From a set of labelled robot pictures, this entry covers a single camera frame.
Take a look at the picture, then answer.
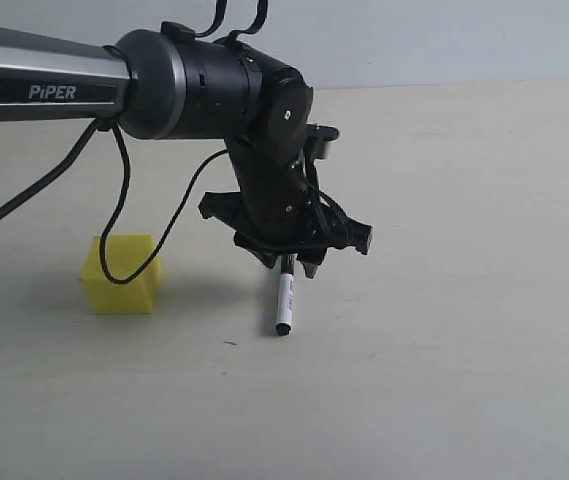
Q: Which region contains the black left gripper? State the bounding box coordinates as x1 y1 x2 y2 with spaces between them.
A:
199 128 372 279

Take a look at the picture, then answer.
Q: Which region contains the black and white marker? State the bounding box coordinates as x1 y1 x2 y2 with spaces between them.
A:
275 254 295 336

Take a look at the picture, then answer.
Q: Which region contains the yellow foam cube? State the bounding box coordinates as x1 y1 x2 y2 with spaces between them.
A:
79 234 162 315

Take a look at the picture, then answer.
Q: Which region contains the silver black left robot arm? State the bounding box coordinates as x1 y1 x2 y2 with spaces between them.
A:
0 22 372 277

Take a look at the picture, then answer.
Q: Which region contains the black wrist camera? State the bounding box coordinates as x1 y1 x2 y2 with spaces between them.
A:
304 124 340 161

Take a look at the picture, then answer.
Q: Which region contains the thin black camera cable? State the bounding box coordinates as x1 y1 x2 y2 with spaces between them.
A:
97 124 230 286

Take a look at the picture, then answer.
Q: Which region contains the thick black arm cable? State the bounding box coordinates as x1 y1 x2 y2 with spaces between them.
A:
0 117 115 244

